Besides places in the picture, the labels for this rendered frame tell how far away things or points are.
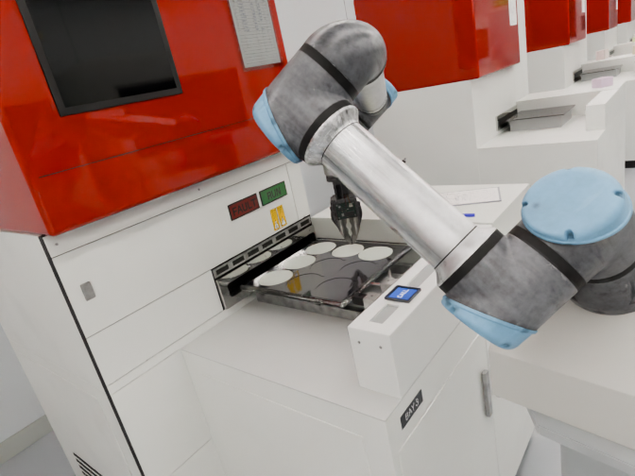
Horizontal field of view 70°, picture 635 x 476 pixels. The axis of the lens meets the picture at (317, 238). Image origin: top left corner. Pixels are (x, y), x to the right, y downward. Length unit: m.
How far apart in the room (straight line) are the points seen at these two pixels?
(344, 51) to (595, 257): 0.44
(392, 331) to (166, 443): 0.74
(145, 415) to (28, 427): 1.60
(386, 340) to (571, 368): 0.29
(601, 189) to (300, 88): 0.42
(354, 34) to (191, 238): 0.73
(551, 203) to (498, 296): 0.14
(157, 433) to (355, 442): 0.57
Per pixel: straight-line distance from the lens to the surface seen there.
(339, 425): 0.97
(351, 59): 0.72
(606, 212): 0.64
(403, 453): 0.97
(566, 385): 0.83
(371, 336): 0.86
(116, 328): 1.19
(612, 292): 0.77
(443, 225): 0.65
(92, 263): 1.14
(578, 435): 0.86
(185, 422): 1.38
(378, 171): 0.67
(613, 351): 0.81
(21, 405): 2.81
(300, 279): 1.28
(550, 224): 0.64
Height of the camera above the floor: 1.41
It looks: 19 degrees down
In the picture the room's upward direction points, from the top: 12 degrees counter-clockwise
